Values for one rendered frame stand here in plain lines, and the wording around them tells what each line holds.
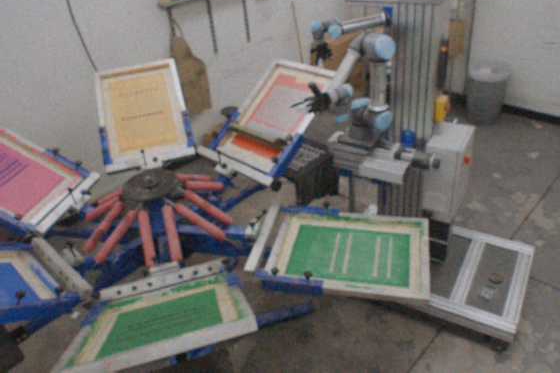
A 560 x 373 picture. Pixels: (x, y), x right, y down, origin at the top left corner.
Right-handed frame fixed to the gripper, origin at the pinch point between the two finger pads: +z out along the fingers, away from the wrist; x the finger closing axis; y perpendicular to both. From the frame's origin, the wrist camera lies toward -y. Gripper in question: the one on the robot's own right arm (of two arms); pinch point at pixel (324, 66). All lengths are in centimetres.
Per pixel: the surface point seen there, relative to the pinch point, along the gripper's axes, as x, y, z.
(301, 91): -32.1, 6.4, -3.8
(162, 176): -139, 0, -23
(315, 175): -56, 21, 47
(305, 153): -45, 5, 43
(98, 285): -200, 2, -1
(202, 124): -9, -200, 115
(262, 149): -78, 7, 8
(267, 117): -57, -6, 3
